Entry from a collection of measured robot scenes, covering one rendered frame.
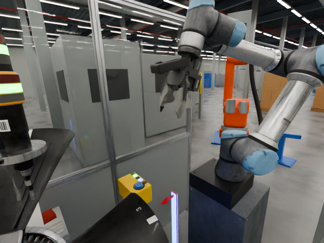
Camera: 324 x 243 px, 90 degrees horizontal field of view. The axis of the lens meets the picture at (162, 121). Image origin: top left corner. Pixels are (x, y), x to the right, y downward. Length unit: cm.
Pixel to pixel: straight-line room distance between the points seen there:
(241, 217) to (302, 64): 64
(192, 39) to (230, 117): 359
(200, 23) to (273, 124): 45
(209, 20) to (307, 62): 41
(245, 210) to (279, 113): 43
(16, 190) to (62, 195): 76
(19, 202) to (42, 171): 7
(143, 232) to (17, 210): 29
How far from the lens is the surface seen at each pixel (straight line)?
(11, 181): 52
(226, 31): 60
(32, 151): 32
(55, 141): 49
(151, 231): 54
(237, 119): 407
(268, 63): 86
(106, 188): 134
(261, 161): 72
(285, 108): 76
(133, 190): 82
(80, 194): 128
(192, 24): 56
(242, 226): 88
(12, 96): 31
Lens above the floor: 157
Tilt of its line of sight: 15 degrees down
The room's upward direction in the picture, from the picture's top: 2 degrees counter-clockwise
